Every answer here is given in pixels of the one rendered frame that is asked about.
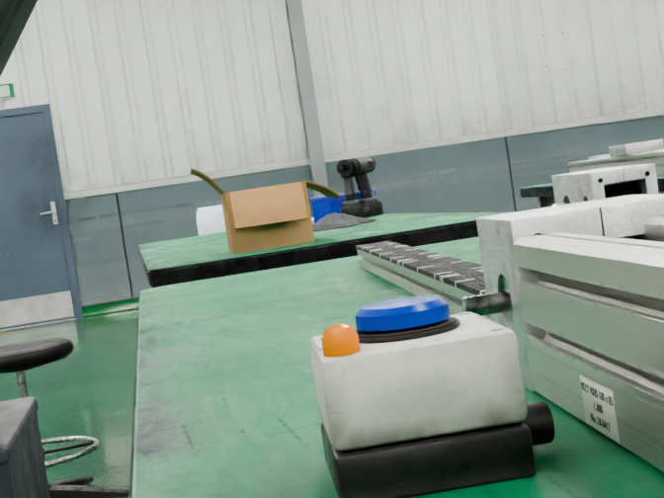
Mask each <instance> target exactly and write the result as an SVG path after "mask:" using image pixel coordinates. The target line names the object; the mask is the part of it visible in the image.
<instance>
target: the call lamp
mask: <svg viewBox="0 0 664 498"><path fill-rule="evenodd" d="M321 342H322V348H323V355H324V356H325V357H337V356H344V355H350V354H354V353H357V352H360V351H361V347H360V340H359V335H358V333H357V332H356V330H355V329H354V327H353V325H351V324H341V323H337V324H335V325H332V326H330V327H327V328H325V330H324V334H323V337H322V341H321Z"/></svg>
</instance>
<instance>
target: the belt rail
mask: <svg viewBox="0 0 664 498"><path fill-rule="evenodd" d="M357 250H358V255H359V256H362V257H363V260H362V259H359V264H360V267H362V268H364V269H366V270H368V271H370V272H372V273H374V274H375V275H377V276H379V277H381V278H383V279H385V280H387V281H389V282H391V283H393V284H395V285H397V286H399V287H400V288H402V289H404V290H406V291H409V292H411V293H413V294H415V295H417V296H424V295H437V296H440V297H441V298H443V299H444V300H445V301H447V302H448V305H449V312H450V314H452V315H454V314H459V313H462V312H463V311H462V305H461V300H462V298H463V297H467V296H474V295H475V294H472V293H470V292H467V291H465V290H461V289H458V288H455V287H453V286H450V285H448V284H445V283H443V282H440V281H437V280H435V279H432V278H430V277H427V276H425V275H422V274H419V273H417V272H414V271H412V270H409V269H407V268H404V267H401V266H399V265H396V264H394V263H391V262H389V261H386V260H383V259H381V258H379V257H377V256H374V255H372V254H369V253H367V252H364V251H361V250H359V249H357Z"/></svg>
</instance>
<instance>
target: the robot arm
mask: <svg viewBox="0 0 664 498"><path fill-rule="evenodd" d="M37 2H38V0H0V76H1V74H2V72H3V70H4V68H5V66H6V64H7V62H8V60H9V58H10V56H11V54H12V52H13V50H14V48H15V46H16V44H17V42H18V40H19V38H20V36H21V33H22V31H23V29H24V27H25V25H26V23H27V21H28V19H29V18H30V16H31V14H32V12H33V10H34V8H35V6H36V4H37Z"/></svg>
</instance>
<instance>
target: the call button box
mask: <svg viewBox="0 0 664 498"><path fill-rule="evenodd" d="M356 332H357V333H358V335H359V340H360V347H361V351H360V352H357V353H354V354H350V355H344V356H337V357H325V356H324V355H323V348H322V342H321V341H322V337H323V334H321V335H317V336H315V337H312V339H310V342H309V346H308V347H309V354H310V360H311V366H312V373H313V380H314V387H315V394H316V400H317V407H318V412H319V415H320V417H321V420H322V423H321V427H320V428H321V435H322V441H323V448H324V454H325V460H326V462H327V465H328V468H329V471H330V474H331V477H332V480H333V482H334V485H335V488H336V491H337V494H338V497H339V498H401V497H407V496H413V495H419V494H425V493H431V492H437V491H443V490H449V489H455V488H461V487H466V486H472V485H478V484H484V483H490V482H496V481H502V480H508V479H514V478H520V477H526V476H530V475H532V474H534V473H535V470H536V463H535V455H534V448H533V446H535V445H541V444H547V443H551V442H552V440H553V439H554V423H553V418H552V414H551V411H550V408H549V406H548V405H547V404H546V403H545V402H544V401H542V402H536V403H530V404H527V402H526V395H525V388H524V381H523V374H522V367H521V359H520V352H519V345H518V338H517V336H516V334H515V332H514V331H513V330H510V329H508V328H506V327H504V326H502V325H500V324H498V323H495V322H493V321H491V320H489V319H487V318H485V317H483V316H480V315H478V314H476V313H472V312H462V313H459V314H454V315H450V317H449V318H447V319H445V320H442V321H439V322H435V323H431V324H427V325H423V326H419V327H415V328H409V329H402V330H393V331H359V330H358V329H357V330H356Z"/></svg>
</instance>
